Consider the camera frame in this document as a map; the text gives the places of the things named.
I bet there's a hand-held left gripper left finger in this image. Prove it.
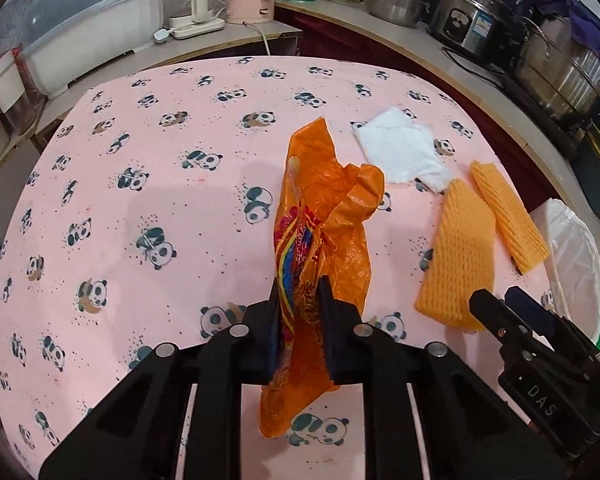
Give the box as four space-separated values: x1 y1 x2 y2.
39 279 284 480

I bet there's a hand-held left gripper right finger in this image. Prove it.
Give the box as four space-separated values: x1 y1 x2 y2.
317 275 569 480

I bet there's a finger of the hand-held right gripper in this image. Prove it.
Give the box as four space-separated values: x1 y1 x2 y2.
468 288 532 362
504 285 600 362

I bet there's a wide orange foam net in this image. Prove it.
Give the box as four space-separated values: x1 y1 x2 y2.
413 178 497 334

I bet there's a bin with white liner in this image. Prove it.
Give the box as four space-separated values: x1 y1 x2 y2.
529 198 600 357

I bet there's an orange printed plastic bag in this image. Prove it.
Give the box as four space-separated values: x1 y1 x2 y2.
258 115 386 439

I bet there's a narrow orange foam net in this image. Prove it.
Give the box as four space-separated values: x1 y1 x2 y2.
468 159 551 276

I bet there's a pink panda printed tablecloth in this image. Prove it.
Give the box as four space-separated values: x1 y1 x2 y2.
0 55 600 480

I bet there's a white paper towel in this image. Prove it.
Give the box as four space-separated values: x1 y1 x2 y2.
352 105 454 196

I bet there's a black induction cooktop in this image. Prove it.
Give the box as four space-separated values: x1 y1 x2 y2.
494 72 587 162

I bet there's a large steel stockpot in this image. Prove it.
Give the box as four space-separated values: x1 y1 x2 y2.
509 14 600 124

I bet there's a purple cloth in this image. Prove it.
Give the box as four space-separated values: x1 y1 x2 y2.
522 0 600 79

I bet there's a steel rice cooker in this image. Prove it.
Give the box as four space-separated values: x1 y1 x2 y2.
428 0 524 69

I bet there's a steel pot with lid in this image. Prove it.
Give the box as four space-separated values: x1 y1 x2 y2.
367 0 429 30

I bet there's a jar with white lid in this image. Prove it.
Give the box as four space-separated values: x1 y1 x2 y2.
0 49 47 134

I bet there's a white dish box with lid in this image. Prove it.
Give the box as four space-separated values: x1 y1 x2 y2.
17 0 166 102

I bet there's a black power cable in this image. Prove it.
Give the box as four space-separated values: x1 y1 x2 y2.
441 47 512 82

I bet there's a white kettle cable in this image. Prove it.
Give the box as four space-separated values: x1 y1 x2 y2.
251 19 274 59

